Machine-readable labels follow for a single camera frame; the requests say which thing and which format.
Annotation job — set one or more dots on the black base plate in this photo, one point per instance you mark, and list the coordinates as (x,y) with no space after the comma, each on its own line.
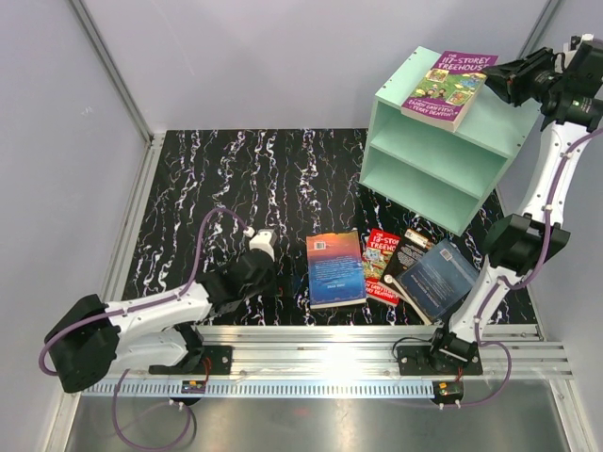
(418,360)
(217,360)

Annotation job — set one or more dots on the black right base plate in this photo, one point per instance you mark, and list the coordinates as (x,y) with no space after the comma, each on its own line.
(418,360)

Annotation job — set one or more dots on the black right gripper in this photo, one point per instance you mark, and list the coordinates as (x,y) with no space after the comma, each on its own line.
(513,75)

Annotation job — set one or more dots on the purple treehouse book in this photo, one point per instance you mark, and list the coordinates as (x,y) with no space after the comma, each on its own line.
(448,89)

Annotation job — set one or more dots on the left aluminium frame post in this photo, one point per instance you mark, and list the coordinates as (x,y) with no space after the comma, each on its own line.
(101,50)

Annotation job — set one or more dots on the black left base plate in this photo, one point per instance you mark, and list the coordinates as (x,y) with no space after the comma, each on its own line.
(217,360)

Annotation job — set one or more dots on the blue orange sunset book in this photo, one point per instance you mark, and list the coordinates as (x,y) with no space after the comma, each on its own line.
(335,270)

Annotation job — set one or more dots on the mint green wooden shelf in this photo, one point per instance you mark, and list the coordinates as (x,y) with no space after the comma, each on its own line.
(443,177)

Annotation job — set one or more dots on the black marbled table mat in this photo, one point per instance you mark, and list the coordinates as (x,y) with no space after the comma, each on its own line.
(297,182)

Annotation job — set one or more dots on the dark blue paperback book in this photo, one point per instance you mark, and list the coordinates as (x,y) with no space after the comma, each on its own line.
(437,281)

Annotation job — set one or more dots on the white slotted cable duct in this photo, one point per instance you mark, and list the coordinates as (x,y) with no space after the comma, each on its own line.
(264,388)

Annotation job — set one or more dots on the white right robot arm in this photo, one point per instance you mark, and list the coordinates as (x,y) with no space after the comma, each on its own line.
(518,245)

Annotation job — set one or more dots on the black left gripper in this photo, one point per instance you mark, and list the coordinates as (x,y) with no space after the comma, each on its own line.
(274,274)

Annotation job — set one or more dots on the red treehouse book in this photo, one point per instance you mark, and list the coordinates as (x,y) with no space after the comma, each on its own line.
(379,249)

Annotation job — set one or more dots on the control board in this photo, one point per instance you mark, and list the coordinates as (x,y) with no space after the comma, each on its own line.
(448,392)
(193,387)

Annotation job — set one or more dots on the aluminium frame post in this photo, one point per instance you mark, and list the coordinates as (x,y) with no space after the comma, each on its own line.
(101,50)
(539,28)

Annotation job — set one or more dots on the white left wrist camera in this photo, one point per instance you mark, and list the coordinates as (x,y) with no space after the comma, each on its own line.
(264,240)

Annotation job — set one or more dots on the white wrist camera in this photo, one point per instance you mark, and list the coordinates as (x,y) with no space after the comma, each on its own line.
(264,240)
(570,48)

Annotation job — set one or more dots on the right aluminium frame post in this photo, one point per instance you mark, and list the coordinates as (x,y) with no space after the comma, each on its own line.
(539,28)

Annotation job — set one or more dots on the left control board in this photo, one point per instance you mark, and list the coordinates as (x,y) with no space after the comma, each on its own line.
(193,387)

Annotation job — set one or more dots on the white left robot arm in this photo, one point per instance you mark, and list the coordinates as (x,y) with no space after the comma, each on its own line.
(155,333)

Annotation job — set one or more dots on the right control board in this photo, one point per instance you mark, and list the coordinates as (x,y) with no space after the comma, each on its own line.
(448,392)

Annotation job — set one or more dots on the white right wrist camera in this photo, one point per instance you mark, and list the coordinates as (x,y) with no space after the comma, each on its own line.
(570,48)

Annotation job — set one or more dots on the black paperback book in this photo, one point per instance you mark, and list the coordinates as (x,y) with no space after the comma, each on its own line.
(411,247)

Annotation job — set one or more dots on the aluminium mounting rail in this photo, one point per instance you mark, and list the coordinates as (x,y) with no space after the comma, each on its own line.
(364,352)

